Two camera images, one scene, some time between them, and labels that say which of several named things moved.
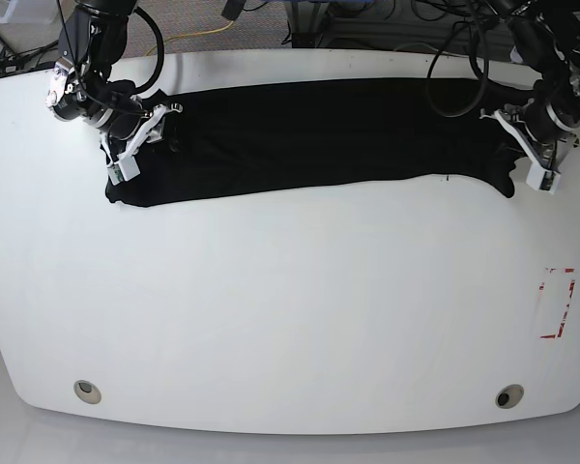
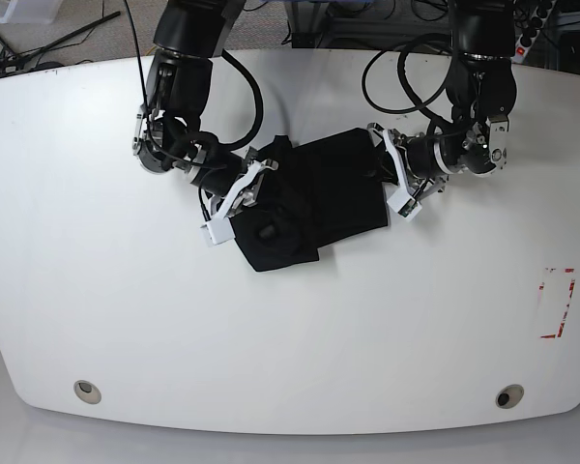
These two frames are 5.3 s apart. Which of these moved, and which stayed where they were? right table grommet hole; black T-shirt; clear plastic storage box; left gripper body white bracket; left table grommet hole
Moved: black T-shirt; left gripper body white bracket
Stayed: right table grommet hole; clear plastic storage box; left table grommet hole
